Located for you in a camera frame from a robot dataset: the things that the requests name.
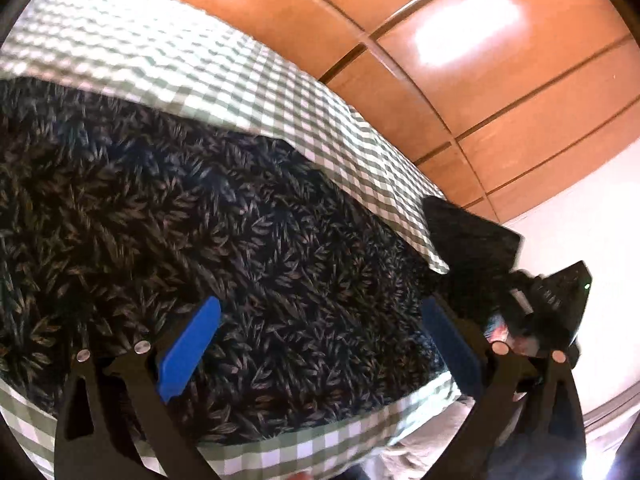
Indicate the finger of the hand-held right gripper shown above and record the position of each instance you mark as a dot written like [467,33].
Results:
[470,240]

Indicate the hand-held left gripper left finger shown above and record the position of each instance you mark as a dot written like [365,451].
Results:
[190,345]

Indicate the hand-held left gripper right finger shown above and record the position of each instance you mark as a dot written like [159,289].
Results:
[455,350]

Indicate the dark leaf-print pants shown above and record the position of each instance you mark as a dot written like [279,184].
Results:
[200,210]

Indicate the person's right hand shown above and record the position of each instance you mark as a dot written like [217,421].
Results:
[507,334]

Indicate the beige cloth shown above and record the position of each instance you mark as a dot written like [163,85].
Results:
[425,440]

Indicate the wooden wardrobe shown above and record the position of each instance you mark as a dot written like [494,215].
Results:
[450,110]

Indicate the green checked blanket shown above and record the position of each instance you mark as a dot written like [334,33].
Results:
[250,75]

